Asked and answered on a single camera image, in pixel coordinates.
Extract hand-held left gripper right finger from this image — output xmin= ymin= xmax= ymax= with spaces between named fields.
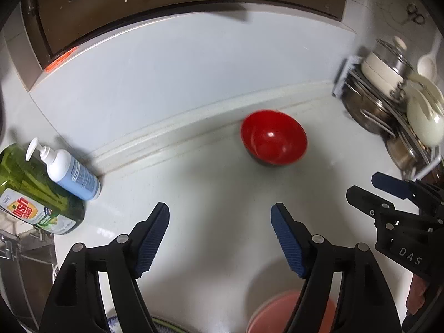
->
xmin=270 ymin=202 xmax=400 ymax=333

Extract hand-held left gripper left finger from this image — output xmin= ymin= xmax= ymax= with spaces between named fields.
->
xmin=39 ymin=202 xmax=170 ymax=333

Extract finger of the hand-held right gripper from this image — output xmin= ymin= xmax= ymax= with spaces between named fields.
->
xmin=370 ymin=171 xmax=444 ymax=216
xmin=346 ymin=185 xmax=438 ymax=232

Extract green plate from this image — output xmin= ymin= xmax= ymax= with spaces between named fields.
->
xmin=151 ymin=316 xmax=188 ymax=333

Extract red bowl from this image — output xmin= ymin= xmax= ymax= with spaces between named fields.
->
xmin=240 ymin=110 xmax=308 ymax=167

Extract stacked cream bowls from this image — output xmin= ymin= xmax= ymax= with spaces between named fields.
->
xmin=361 ymin=50 xmax=406 ymax=94

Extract person's right hand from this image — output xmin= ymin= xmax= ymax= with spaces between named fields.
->
xmin=407 ymin=277 xmax=429 ymax=316

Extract pink plate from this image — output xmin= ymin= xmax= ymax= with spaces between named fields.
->
xmin=246 ymin=289 xmax=337 ymax=333

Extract white pump bottle blue label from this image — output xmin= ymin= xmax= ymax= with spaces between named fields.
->
xmin=26 ymin=138 xmax=102 ymax=201

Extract white dish rack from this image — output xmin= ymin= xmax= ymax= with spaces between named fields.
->
xmin=333 ymin=55 xmax=444 ymax=181

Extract cream ladle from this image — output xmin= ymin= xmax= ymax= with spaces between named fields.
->
xmin=416 ymin=38 xmax=443 ymax=77

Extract steel pot lid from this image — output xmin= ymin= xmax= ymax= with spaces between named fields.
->
xmin=375 ymin=36 xmax=413 ymax=77

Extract steel sink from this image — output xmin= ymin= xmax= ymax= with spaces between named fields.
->
xmin=0 ymin=229 xmax=58 ymax=330

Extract green dish soap bottle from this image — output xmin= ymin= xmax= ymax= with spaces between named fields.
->
xmin=0 ymin=143 xmax=85 ymax=236

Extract metal scissors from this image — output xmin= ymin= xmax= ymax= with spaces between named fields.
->
xmin=402 ymin=3 xmax=425 ymax=26

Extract orange sticker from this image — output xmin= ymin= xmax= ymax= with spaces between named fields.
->
xmin=45 ymin=47 xmax=79 ymax=73

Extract steel pot with handle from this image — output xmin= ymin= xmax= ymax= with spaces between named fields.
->
xmin=342 ymin=76 xmax=396 ymax=134

